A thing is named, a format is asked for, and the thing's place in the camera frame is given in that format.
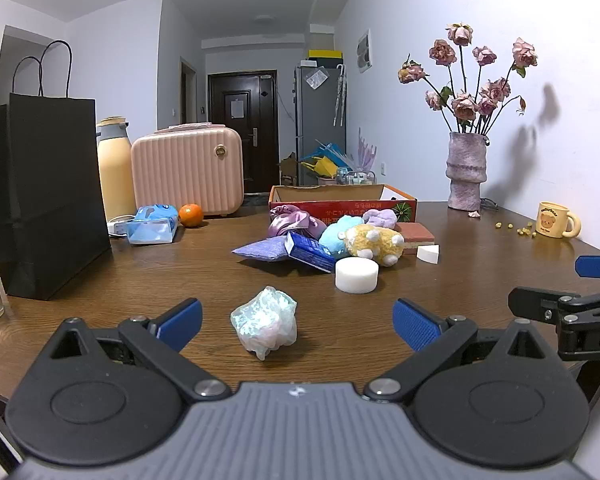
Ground purple satin scrunchie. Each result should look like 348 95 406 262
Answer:
267 205 326 241

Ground pink ribbed suitcase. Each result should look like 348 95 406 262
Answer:
131 124 245 218

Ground yellow plush toy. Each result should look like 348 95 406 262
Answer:
343 224 406 267

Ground dried pink rose bouquet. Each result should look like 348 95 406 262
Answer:
398 22 538 136

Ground yellow thermos bottle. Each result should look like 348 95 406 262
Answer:
96 116 138 223

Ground white wall electrical panel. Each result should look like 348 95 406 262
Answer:
356 29 373 72

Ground blue soft tissue pack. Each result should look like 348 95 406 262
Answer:
126 204 180 246

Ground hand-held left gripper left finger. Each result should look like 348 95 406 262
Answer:
39 297 232 404

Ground purple sachet pillow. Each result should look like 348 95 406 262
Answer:
231 236 296 264

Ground grey refrigerator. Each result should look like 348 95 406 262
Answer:
294 63 347 186

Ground metal storage trolley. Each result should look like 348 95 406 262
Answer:
336 169 378 186

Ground purple ceramic vase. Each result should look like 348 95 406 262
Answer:
446 131 488 211

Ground purple plastic hangers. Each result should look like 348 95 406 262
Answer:
357 127 378 173

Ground light blue plush toy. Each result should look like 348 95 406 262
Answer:
319 215 365 261

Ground yellow bear mug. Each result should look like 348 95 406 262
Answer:
537 202 581 239

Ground red sponge block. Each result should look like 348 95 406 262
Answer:
395 222 436 255

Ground blue tissue packet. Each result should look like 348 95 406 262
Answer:
284 231 337 274

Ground white charger cable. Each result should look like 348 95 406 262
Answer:
107 215 136 237

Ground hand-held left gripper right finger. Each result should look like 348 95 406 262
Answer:
362 297 562 404

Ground side room door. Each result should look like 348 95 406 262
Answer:
180 56 198 125

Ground pale purple cloth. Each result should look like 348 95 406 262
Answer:
362 208 399 229

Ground black paper bag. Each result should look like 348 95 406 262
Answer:
0 40 112 302

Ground dark brown entrance door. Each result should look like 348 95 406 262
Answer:
207 71 279 195

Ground orange cardboard box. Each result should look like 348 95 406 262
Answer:
269 184 418 226

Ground open brown carton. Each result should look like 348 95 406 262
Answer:
280 152 301 186

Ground clear plastic bag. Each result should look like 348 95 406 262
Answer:
230 286 298 361

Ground scattered yellow bits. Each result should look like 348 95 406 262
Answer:
495 220 538 237

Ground white round sponge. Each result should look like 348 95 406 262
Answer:
335 257 380 294

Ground blue yellow bag pile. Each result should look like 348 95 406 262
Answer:
300 140 353 178

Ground white folded umbrella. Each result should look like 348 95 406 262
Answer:
333 64 348 127

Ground orange fruit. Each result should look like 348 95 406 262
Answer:
179 203 204 228

